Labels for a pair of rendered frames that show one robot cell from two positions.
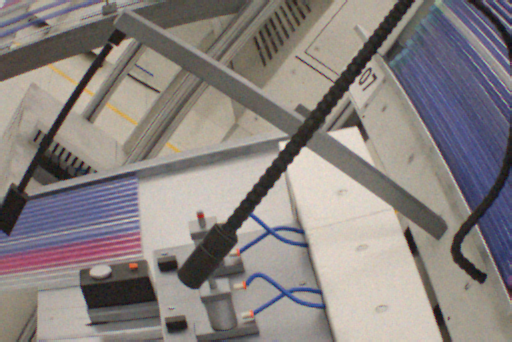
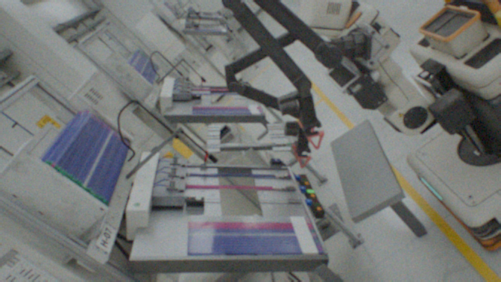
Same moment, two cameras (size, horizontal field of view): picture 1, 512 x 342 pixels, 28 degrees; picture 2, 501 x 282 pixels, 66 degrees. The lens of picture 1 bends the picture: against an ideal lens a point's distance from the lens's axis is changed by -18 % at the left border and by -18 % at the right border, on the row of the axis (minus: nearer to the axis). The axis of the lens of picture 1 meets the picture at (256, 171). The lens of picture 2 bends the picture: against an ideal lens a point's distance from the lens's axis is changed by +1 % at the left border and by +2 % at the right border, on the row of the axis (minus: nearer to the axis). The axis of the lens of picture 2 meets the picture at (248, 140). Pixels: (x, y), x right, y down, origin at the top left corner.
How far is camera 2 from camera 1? 2.37 m
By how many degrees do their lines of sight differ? 130
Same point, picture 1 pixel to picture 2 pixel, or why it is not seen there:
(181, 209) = (175, 239)
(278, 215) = (150, 228)
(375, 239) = (141, 177)
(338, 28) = not seen: outside the picture
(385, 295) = (145, 167)
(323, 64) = not seen: outside the picture
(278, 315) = (163, 176)
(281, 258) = (159, 187)
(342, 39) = not seen: outside the picture
